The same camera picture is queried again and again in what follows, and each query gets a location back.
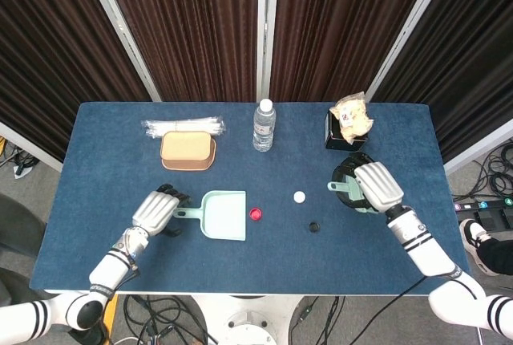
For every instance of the blue fabric table cover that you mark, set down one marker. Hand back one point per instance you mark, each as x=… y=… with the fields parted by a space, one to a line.
x=260 y=265

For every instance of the mint green plastic dustpan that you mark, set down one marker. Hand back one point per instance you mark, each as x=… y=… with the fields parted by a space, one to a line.
x=224 y=216

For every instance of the clear bag of yellow snacks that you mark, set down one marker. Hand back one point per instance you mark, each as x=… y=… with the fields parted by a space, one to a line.
x=352 y=120

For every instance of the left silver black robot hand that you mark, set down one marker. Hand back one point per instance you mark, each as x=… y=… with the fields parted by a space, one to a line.
x=154 y=210

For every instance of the pack of wrapped white straws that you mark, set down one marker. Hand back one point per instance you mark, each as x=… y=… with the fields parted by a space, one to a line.
x=180 y=124

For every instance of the black bottle cap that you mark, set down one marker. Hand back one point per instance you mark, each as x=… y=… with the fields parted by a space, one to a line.
x=313 y=227

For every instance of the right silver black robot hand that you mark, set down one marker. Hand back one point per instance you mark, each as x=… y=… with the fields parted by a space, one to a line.
x=378 y=186

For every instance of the mint green hand brush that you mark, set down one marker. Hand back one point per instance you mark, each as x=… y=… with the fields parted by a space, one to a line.
x=340 y=187

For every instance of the black trouser leg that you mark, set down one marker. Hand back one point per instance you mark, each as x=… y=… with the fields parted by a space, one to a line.
x=499 y=256

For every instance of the red bottle cap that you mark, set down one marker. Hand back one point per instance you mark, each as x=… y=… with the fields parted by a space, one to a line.
x=255 y=214

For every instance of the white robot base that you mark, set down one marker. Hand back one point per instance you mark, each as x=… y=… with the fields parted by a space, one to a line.
x=248 y=317

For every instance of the dark grey seat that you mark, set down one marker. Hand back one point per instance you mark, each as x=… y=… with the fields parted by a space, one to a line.
x=20 y=224

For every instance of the brown kraft paper box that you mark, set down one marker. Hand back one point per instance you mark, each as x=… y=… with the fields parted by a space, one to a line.
x=186 y=148

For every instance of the brown curtain partition panel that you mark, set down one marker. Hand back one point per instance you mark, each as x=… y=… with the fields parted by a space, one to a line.
x=469 y=60
x=340 y=28
x=40 y=60
x=192 y=28

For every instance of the black and white shoe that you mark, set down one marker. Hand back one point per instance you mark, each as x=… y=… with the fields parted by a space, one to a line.
x=475 y=240

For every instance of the black square box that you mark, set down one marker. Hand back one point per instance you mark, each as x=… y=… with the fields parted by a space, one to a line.
x=332 y=136

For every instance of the white bottle cap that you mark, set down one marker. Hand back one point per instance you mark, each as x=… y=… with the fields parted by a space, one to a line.
x=299 y=197

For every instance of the clear water bottle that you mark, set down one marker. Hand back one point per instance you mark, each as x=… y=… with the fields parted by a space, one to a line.
x=263 y=128

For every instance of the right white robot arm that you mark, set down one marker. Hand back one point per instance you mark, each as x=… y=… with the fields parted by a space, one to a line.
x=425 y=248

